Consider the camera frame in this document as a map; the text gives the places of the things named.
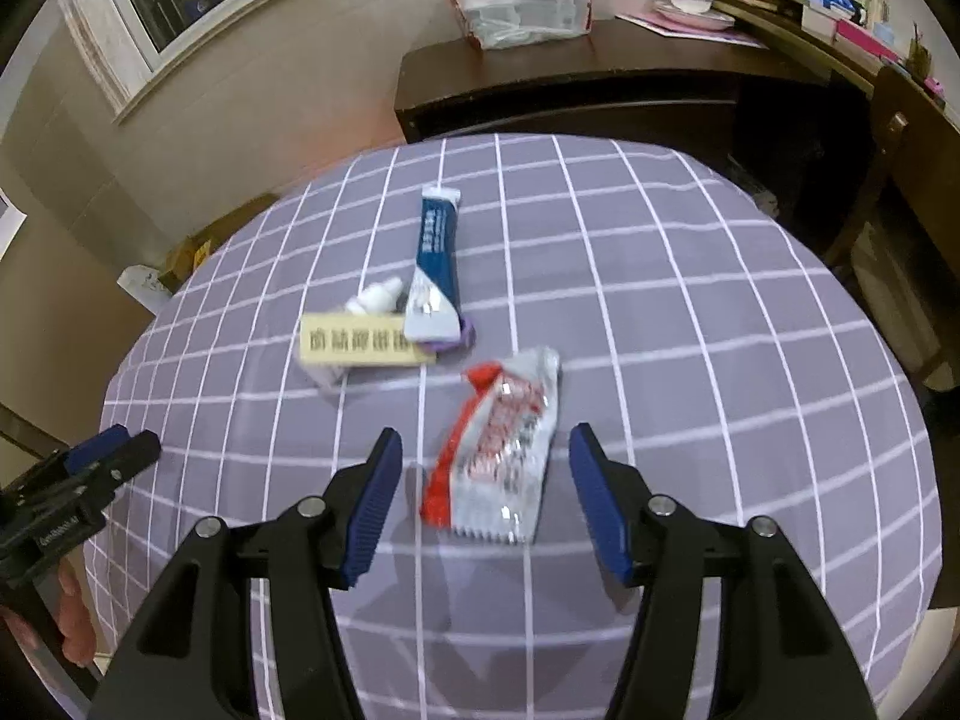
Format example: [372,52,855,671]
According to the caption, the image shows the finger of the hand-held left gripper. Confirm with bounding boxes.
[75,431,162,502]
[64,424,130,475]

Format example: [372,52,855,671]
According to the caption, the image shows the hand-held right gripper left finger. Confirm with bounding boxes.
[88,427,404,720]

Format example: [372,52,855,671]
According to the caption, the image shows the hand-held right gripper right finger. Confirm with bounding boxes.
[568,424,878,720]

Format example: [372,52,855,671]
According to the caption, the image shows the red and silver snack wrapper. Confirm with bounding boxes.
[418,346,562,545]

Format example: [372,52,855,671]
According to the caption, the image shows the person's left hand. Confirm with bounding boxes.
[56,562,98,667]

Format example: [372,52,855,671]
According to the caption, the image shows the beige printed small box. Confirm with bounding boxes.
[298,311,443,370]

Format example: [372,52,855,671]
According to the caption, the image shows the small white dropper bottle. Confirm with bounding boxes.
[345,277,407,316]

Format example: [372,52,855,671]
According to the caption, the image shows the brown cardboard box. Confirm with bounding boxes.
[161,193,278,293]

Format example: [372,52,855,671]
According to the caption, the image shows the blue and white toothpaste tube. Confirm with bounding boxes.
[403,185,462,342]

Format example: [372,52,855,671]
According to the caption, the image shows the dark wooden side table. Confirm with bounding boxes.
[394,19,833,166]

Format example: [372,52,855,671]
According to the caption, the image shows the brown wooden chair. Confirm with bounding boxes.
[821,66,960,391]

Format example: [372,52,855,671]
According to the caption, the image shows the pink place mat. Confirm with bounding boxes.
[615,11,770,50]

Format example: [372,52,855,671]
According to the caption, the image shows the white window frame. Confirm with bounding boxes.
[56,0,451,125]

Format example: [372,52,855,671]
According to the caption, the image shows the long wooden wall counter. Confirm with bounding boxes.
[712,0,960,136]

